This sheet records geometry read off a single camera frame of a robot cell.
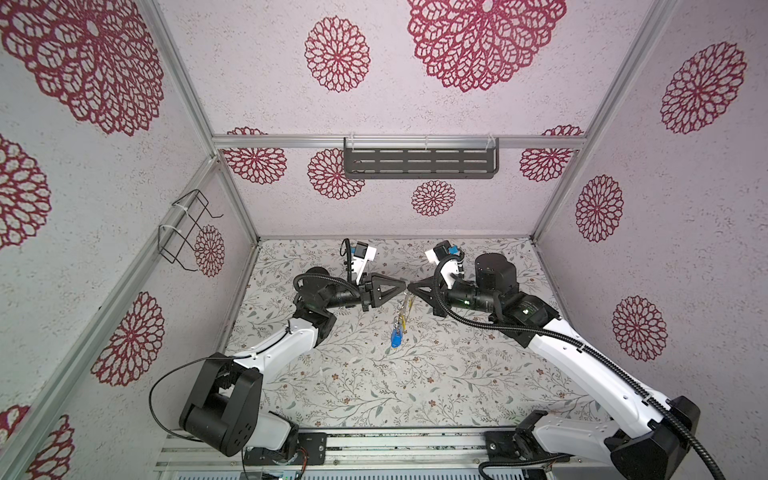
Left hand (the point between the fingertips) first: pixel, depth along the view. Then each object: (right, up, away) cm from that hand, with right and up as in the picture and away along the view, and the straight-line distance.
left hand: (402, 289), depth 69 cm
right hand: (+2, +2, -3) cm, 4 cm away
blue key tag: (-1, -12, +4) cm, 13 cm away
